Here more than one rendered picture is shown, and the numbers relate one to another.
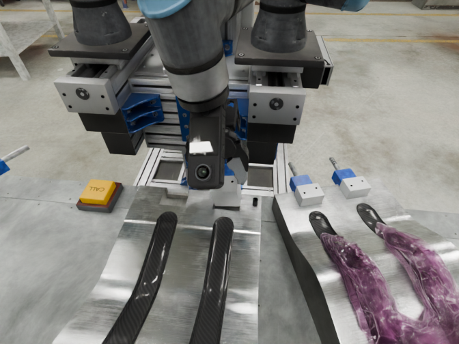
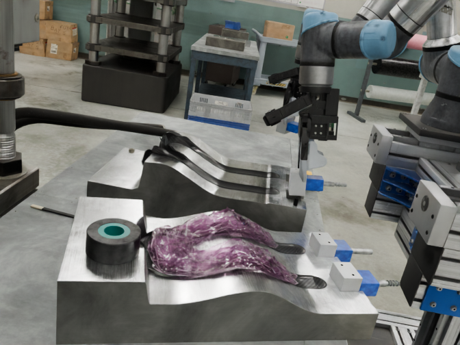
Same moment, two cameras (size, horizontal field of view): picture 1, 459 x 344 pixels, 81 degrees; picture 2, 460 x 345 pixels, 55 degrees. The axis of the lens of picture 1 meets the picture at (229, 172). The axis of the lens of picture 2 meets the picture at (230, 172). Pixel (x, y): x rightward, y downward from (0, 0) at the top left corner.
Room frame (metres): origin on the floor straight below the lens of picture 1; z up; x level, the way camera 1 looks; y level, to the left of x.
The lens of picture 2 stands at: (0.11, -0.95, 1.29)
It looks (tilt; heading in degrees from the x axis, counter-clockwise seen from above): 21 degrees down; 86
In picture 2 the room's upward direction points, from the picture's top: 10 degrees clockwise
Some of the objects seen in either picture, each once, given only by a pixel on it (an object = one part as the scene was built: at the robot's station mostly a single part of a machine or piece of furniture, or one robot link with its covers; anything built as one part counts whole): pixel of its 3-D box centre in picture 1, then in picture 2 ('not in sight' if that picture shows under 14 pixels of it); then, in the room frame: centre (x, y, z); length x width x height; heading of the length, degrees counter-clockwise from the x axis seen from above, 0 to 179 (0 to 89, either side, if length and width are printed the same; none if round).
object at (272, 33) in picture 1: (280, 22); not in sight; (0.77, -0.13, 1.09); 0.15 x 0.15 x 0.10
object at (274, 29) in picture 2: not in sight; (278, 32); (0.92, 6.07, 0.94); 0.41 x 0.33 x 0.29; 5
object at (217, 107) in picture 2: not in sight; (220, 108); (0.19, 3.37, 0.28); 0.61 x 0.41 x 0.15; 178
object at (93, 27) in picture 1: (98, 16); (451, 110); (0.82, 0.36, 1.09); 0.15 x 0.15 x 0.10
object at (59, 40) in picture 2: not in sight; (49, 29); (-2.60, 6.36, 0.42); 0.86 x 0.33 x 0.83; 178
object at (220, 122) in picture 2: not in sight; (218, 124); (0.19, 3.37, 0.11); 0.61 x 0.41 x 0.22; 178
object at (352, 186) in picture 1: (342, 176); (367, 283); (0.44, -0.27, 0.86); 0.13 x 0.05 x 0.05; 11
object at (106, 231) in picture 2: not in sight; (113, 240); (-0.01, -0.36, 0.93); 0.08 x 0.08 x 0.04
